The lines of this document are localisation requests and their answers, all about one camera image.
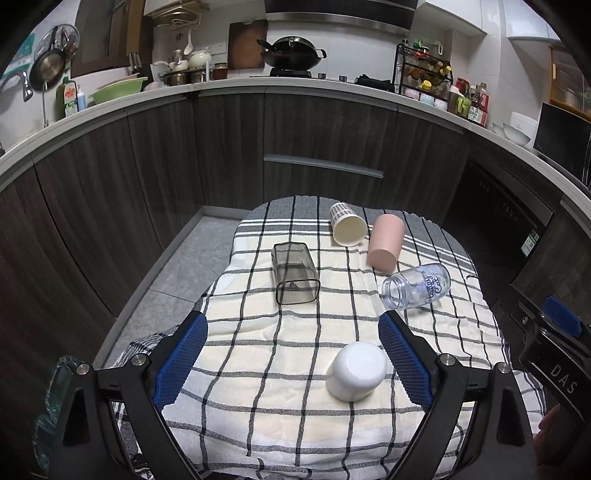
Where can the hanging frying pan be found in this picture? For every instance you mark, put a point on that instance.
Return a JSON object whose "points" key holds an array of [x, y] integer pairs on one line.
{"points": [[46, 64]]}

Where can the pink cup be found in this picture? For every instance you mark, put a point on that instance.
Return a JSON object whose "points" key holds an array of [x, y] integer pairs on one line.
{"points": [[385, 242]]}

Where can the black induction cooker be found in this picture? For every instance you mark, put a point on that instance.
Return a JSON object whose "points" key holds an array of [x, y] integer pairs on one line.
{"points": [[288, 72]]}

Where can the dark wood drawer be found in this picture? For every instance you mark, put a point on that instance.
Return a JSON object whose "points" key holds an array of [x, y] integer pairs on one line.
{"points": [[323, 182]]}

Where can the white ladle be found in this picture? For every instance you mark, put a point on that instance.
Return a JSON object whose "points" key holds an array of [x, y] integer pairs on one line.
{"points": [[188, 44]]}

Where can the white cup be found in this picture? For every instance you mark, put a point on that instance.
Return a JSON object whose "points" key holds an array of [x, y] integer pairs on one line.
{"points": [[358, 371]]}

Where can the brown cutting board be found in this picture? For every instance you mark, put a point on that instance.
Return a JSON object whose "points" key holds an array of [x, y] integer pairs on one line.
{"points": [[247, 44]]}

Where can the white teapot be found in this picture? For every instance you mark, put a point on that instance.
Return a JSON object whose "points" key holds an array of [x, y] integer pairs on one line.
{"points": [[200, 59]]}

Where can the red jar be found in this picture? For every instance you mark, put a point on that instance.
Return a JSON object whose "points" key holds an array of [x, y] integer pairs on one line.
{"points": [[220, 71]]}

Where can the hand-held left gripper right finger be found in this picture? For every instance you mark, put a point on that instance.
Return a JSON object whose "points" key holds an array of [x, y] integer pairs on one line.
{"points": [[406, 360]]}

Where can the person's right hand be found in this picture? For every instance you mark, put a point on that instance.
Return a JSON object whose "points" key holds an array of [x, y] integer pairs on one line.
{"points": [[548, 436]]}

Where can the black bag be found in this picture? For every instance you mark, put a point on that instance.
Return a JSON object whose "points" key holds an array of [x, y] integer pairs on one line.
{"points": [[375, 83]]}

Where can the white rice cooker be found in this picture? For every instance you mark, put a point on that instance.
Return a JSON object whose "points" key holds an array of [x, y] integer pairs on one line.
{"points": [[524, 121]]}

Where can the black dishwasher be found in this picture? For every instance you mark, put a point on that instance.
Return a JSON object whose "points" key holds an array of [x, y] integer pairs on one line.
{"points": [[498, 217]]}

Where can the metal pot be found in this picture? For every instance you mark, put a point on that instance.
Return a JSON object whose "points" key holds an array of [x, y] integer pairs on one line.
{"points": [[176, 77]]}

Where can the metal faucet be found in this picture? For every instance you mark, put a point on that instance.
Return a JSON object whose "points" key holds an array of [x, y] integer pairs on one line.
{"points": [[24, 85]]}

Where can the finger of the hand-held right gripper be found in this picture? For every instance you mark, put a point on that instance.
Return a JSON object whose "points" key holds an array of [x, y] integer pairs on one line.
{"points": [[561, 316]]}

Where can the green dish soap bottle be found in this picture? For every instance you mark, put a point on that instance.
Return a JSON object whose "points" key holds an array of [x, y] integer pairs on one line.
{"points": [[67, 99]]}

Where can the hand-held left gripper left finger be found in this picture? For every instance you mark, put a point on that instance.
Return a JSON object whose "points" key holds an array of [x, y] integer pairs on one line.
{"points": [[180, 360]]}

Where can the clear cup with blue print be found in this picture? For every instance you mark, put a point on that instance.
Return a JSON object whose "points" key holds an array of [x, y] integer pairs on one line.
{"points": [[418, 286]]}

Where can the stack of white bowls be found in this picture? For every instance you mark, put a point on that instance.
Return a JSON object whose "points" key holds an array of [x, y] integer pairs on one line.
{"points": [[515, 134]]}

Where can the black microwave oven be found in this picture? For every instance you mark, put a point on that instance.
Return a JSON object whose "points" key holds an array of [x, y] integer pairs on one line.
{"points": [[563, 143]]}

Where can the checked white black cloth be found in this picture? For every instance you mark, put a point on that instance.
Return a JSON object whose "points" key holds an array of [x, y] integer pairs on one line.
{"points": [[277, 360]]}

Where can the grey transparent square cup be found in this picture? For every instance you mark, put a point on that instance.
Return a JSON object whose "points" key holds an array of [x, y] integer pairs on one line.
{"points": [[295, 274]]}

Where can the wooden wall rack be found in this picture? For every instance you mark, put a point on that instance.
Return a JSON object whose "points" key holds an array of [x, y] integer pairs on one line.
{"points": [[570, 83]]}

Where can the green basin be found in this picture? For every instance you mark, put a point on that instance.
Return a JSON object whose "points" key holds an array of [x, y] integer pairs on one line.
{"points": [[117, 91]]}

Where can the group of sauce bottles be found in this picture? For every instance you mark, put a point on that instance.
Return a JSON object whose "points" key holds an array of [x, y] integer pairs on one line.
{"points": [[471, 104]]}

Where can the cream striped cup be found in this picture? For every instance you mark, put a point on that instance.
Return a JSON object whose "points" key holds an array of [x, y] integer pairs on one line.
{"points": [[348, 228]]}

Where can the black wok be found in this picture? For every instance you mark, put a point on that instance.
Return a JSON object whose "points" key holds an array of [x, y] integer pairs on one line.
{"points": [[293, 53]]}

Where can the small blue white bottle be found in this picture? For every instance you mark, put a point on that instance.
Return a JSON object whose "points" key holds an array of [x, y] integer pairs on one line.
{"points": [[81, 98]]}

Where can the dark wood kitchen cabinets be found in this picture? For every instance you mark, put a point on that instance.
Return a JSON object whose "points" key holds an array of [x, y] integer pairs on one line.
{"points": [[115, 184]]}

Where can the range hood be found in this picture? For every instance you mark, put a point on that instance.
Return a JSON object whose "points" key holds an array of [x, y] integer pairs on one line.
{"points": [[341, 14]]}

